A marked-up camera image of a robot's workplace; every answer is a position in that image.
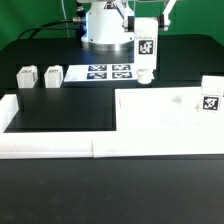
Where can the white U-shaped obstacle fence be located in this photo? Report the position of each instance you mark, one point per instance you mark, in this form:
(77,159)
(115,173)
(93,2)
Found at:
(204,138)

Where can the white square tabletop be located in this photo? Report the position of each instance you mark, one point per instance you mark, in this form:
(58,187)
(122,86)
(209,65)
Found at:
(148,108)

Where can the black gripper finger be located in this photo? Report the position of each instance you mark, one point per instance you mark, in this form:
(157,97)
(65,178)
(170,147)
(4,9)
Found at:
(163,19)
(128,20)

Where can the white marker board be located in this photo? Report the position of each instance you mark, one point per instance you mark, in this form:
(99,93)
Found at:
(100,72)

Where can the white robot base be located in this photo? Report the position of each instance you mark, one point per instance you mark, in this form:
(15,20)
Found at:
(106,25)

